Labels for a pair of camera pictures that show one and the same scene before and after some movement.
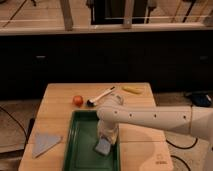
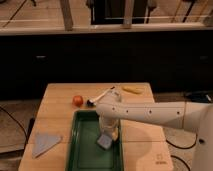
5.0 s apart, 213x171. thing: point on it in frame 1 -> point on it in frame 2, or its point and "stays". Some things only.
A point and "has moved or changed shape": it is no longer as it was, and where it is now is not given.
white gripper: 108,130 stays
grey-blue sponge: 103,146 has moved or changed shape
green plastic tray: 81,138 stays
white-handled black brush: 92,102 stays
